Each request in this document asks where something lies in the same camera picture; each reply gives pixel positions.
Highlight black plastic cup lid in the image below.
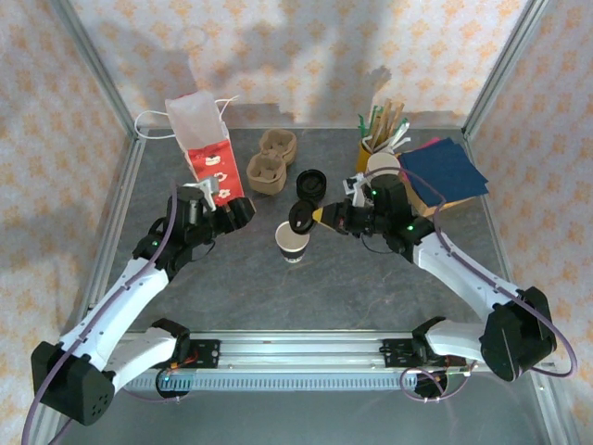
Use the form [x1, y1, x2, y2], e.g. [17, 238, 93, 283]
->
[287, 199, 317, 235]

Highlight white and black paper cup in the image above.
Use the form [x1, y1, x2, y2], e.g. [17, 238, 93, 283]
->
[274, 221, 312, 264]

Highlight red paper gift bag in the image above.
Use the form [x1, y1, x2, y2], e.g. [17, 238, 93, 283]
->
[133, 91, 246, 210]

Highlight black cup lid stack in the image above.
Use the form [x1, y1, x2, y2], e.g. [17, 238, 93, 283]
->
[296, 170, 328, 201]

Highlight paper cup stack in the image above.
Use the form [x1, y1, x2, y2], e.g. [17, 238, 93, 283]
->
[367, 152, 402, 176]

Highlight yellow stirrer holder cup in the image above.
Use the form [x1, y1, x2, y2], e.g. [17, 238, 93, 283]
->
[355, 140, 375, 173]

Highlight white wrapped straw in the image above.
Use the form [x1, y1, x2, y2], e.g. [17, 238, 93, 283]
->
[384, 118, 410, 148]
[382, 133, 412, 152]

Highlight navy blue napkin stack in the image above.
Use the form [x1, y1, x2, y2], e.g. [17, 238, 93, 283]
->
[398, 137, 490, 209]

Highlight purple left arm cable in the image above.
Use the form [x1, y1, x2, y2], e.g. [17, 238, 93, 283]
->
[20, 183, 180, 445]

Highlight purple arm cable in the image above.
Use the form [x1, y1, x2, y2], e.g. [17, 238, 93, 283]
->
[20, 183, 180, 445]
[365, 166, 579, 403]

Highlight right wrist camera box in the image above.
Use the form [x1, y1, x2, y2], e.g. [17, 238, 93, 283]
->
[342, 172, 372, 208]

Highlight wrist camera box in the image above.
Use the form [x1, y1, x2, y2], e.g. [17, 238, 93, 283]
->
[342, 172, 372, 208]
[184, 174, 222, 212]

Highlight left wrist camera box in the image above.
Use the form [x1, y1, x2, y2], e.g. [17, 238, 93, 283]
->
[184, 174, 222, 212]

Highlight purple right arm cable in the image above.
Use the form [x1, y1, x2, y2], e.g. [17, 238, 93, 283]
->
[365, 166, 579, 403]

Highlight aluminium table side rail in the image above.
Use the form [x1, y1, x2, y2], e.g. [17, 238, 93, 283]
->
[462, 132, 529, 334]
[76, 136, 148, 336]

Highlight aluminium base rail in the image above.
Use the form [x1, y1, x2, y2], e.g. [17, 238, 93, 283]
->
[110, 329, 556, 372]

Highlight grey slotted cable duct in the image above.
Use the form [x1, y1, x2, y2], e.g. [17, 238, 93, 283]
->
[124, 372, 464, 391]

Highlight aluminium frame post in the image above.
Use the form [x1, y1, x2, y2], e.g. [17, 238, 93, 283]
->
[461, 0, 552, 139]
[48, 0, 143, 140]

